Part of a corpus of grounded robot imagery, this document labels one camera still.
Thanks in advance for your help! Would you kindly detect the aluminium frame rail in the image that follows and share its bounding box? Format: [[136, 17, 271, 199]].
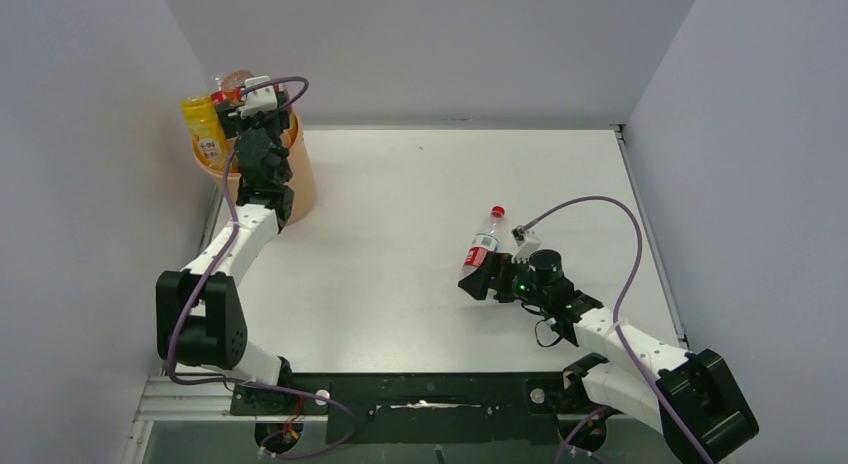
[[120, 376, 290, 463]]

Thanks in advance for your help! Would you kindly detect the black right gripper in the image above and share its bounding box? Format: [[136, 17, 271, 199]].
[[459, 252, 550, 309]]

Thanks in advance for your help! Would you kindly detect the orange plastic bin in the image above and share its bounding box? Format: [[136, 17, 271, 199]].
[[192, 111, 317, 224]]

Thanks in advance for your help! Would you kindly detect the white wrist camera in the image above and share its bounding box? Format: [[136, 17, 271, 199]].
[[511, 226, 541, 264], [239, 76, 278, 119]]

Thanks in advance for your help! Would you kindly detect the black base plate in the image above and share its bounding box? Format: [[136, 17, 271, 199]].
[[229, 371, 597, 445]]

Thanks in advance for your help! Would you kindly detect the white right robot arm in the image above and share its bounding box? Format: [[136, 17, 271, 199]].
[[458, 247, 759, 463]]

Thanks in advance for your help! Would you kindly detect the orange drink bottle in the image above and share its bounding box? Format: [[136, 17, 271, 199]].
[[216, 69, 254, 103]]

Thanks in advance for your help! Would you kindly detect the yellow-label bottle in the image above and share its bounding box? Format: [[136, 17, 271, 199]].
[[180, 95, 231, 172]]

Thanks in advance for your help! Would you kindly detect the red-blue label bottle red cap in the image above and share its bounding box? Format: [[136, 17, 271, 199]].
[[460, 205, 506, 279]]

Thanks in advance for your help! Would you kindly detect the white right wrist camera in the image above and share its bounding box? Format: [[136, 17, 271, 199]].
[[511, 226, 541, 264]]

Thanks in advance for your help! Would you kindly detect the red-label bottle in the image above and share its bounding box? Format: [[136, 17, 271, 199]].
[[210, 90, 229, 106]]

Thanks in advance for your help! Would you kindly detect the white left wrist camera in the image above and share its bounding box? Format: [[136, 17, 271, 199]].
[[239, 76, 278, 119]]

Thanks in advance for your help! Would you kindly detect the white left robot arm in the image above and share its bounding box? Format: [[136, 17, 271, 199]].
[[155, 91, 294, 390]]

